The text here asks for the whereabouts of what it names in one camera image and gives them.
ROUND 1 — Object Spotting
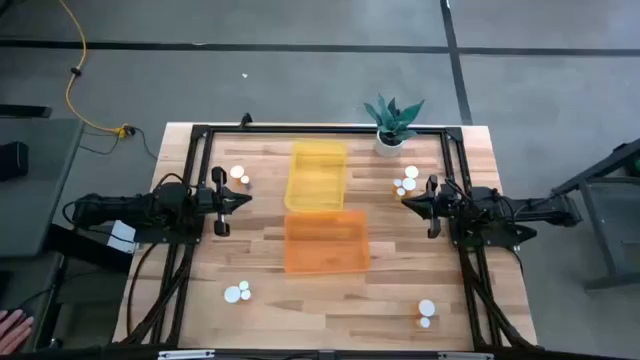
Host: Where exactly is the silver metal clamp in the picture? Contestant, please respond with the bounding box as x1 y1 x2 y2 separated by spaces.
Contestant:
437 351 495 360
158 349 216 360

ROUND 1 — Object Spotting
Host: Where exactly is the white box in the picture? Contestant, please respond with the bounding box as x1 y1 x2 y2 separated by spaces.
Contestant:
106 219 138 255

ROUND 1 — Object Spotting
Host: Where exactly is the black pouch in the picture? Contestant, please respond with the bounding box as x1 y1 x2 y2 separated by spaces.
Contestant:
0 141 30 182

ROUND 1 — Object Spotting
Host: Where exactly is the yellow extension cable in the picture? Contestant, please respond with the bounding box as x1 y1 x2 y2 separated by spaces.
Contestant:
58 0 129 139

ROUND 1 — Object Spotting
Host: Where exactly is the person's hand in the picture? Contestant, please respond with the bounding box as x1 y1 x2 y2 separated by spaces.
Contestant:
0 308 35 354

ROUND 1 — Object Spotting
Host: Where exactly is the black aluminium table frame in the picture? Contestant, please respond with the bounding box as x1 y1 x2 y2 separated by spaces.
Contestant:
117 122 539 351

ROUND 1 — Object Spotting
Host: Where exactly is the dark grey side table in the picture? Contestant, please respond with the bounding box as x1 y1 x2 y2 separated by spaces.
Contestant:
0 117 85 259

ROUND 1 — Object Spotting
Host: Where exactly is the green succulent plant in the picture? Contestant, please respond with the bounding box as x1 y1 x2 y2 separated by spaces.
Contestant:
363 93 426 146

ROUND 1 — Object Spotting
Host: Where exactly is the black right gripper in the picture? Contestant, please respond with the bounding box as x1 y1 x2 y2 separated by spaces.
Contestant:
401 174 454 240

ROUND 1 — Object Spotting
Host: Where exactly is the white plant pot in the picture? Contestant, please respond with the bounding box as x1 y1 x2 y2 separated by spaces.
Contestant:
374 130 405 159

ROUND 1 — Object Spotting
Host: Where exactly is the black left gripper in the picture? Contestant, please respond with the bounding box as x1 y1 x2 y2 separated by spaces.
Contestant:
196 166 253 238

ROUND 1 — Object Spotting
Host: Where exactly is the black floor cable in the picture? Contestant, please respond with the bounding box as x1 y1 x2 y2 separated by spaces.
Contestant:
79 125 160 161

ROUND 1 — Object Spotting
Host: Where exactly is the translucent yellow plastic bin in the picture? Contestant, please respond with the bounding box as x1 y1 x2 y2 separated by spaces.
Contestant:
283 139 349 213

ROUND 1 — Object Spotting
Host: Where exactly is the translucent orange plastic bin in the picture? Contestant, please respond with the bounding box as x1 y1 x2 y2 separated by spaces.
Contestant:
283 209 372 276

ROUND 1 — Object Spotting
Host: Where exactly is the dark metal stand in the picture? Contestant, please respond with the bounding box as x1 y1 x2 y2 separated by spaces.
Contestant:
551 138 640 292

